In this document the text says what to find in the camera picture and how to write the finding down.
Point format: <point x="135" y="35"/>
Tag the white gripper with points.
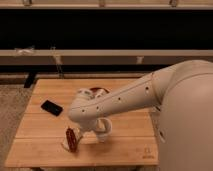
<point x="87" y="126"/>

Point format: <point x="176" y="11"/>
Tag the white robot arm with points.
<point x="184" y="94"/>

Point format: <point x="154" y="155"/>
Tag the brown round bowl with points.
<point x="99" y="91"/>

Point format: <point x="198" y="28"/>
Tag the black phone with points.
<point x="52" y="108"/>

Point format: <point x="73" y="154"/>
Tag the wooden table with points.
<point x="38" y="140"/>

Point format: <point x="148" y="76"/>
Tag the grey metal rail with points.
<point x="36" y="57"/>

